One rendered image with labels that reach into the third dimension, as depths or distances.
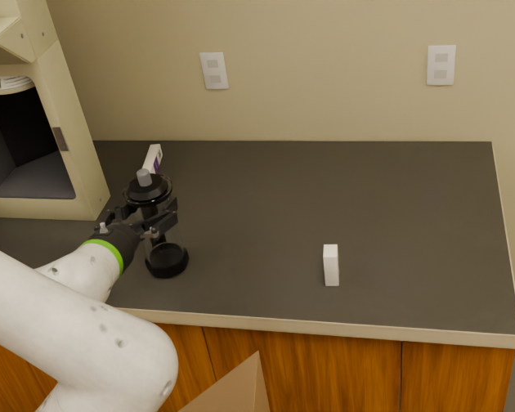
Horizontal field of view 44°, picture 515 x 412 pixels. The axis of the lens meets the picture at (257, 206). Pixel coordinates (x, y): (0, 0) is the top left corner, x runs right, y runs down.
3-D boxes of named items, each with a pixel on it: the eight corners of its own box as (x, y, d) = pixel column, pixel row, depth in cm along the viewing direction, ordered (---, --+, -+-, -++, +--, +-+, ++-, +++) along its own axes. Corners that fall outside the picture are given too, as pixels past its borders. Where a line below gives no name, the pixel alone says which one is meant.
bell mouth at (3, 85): (4, 62, 167) (-4, 42, 163) (64, 60, 163) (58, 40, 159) (-33, 96, 153) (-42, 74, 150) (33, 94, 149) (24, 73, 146)
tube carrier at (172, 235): (153, 244, 157) (132, 173, 144) (194, 245, 155) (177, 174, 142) (138, 274, 149) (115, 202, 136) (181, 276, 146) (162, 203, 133)
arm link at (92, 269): (105, 320, 105) (73, 264, 102) (47, 338, 109) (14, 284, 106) (138, 278, 117) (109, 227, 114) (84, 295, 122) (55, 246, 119)
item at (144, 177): (136, 183, 145) (130, 158, 141) (175, 184, 142) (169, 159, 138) (123, 208, 138) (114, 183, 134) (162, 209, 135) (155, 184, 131)
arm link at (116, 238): (82, 285, 121) (127, 288, 119) (71, 230, 116) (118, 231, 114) (96, 270, 126) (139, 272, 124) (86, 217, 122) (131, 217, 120)
